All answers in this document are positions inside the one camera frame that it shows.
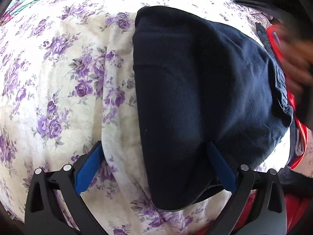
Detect navy blue pants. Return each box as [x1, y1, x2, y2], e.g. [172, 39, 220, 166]
[133, 6, 293, 211]

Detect person's right hand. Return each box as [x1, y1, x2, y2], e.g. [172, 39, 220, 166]
[278, 28, 312, 96]

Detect red blue white garment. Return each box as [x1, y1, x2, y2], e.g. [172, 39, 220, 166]
[232, 24, 313, 235]

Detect purple floral bed sheet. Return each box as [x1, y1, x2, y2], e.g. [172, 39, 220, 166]
[0, 0, 292, 235]

